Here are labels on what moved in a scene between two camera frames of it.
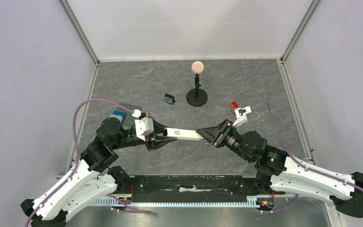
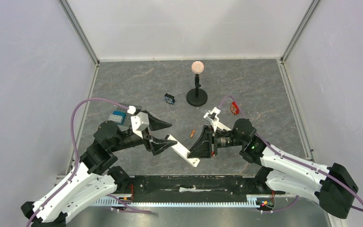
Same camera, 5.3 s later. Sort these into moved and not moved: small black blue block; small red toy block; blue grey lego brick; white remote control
Moved: white remote control
Not moved: small red toy block; blue grey lego brick; small black blue block
